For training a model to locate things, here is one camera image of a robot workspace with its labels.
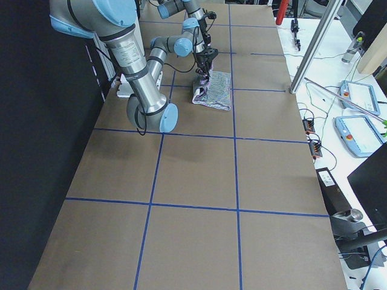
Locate white mounting pedestal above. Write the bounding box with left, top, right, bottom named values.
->
left=115, top=0, right=164, bottom=99

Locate near teach pendant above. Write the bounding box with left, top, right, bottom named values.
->
left=334, top=115, right=385, bottom=158

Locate aluminium frame post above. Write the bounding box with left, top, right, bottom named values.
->
left=290, top=0, right=342, bottom=94

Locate reacher grabber stick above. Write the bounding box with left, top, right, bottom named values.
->
left=304, top=77, right=387, bottom=129

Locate teach pendant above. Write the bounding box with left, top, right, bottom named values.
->
left=340, top=80, right=380, bottom=115
left=334, top=115, right=385, bottom=158

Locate black box with label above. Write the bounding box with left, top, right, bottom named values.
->
left=316, top=167, right=352, bottom=216

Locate red cylinder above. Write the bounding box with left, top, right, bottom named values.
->
left=276, top=0, right=289, bottom=25

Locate black monitor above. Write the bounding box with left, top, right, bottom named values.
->
left=347, top=144, right=386, bottom=229

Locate near orange connector block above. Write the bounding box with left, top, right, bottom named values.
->
left=309, top=140, right=322, bottom=160

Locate striped polo shirt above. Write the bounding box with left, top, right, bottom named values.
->
left=192, top=71, right=231, bottom=111

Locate black tripod stick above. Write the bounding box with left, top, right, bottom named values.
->
left=291, top=0, right=301, bottom=51

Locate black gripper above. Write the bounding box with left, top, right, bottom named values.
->
left=199, top=10, right=217, bottom=45
left=196, top=48, right=218, bottom=77

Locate clear water bottle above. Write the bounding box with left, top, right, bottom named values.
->
left=341, top=31, right=365, bottom=63

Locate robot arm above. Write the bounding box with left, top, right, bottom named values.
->
left=157, top=0, right=217, bottom=47
left=50, top=0, right=218, bottom=134

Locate far teach pendant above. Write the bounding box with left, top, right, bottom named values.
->
left=340, top=80, right=380, bottom=115

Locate orange connector block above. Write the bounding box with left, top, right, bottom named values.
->
left=302, top=118, right=315, bottom=135
left=309, top=140, right=322, bottom=160

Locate far orange connector block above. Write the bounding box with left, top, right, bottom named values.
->
left=302, top=118, right=315, bottom=135

